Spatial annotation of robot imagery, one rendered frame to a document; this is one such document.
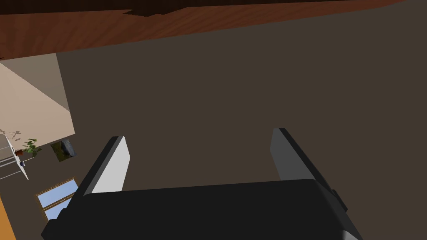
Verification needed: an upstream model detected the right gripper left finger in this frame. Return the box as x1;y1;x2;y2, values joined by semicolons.
77;135;131;197

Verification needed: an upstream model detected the wooden framed window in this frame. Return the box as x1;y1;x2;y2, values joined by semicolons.
35;177;79;222

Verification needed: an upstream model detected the dark framed wall picture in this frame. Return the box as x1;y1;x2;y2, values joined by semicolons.
50;140;78;163

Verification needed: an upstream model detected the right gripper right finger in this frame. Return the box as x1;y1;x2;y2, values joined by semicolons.
270;127;334;192

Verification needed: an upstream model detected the white shelf with potted plant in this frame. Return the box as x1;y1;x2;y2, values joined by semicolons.
0;133;43;181

